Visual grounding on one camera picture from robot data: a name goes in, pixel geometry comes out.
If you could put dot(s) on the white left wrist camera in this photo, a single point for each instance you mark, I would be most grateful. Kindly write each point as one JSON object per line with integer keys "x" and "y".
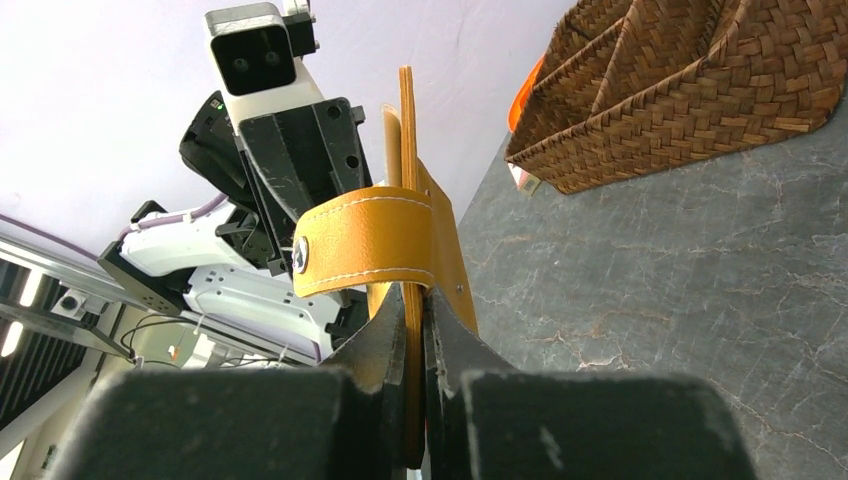
{"x": 258, "y": 51}

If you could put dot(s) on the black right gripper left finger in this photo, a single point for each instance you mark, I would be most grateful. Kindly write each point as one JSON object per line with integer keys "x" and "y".
{"x": 342, "y": 419}

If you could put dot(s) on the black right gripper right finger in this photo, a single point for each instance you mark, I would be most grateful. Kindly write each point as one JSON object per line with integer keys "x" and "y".
{"x": 489, "y": 420}

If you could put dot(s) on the brown woven basket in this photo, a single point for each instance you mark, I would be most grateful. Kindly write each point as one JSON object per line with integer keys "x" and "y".
{"x": 629, "y": 88}

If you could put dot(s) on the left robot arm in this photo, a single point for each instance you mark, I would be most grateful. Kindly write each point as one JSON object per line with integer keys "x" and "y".
{"x": 160, "y": 254}

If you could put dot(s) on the pink card on table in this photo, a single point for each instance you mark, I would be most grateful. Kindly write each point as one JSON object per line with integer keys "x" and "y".
{"x": 526, "y": 183}

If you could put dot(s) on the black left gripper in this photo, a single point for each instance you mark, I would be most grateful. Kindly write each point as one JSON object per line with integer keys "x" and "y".
{"x": 298, "y": 159}

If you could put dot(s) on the orange letter shaped block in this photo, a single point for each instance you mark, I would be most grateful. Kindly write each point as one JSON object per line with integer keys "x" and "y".
{"x": 521, "y": 96}

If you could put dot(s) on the yellow leather card holder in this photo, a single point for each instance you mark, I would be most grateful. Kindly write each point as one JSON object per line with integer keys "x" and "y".
{"x": 400, "y": 242}

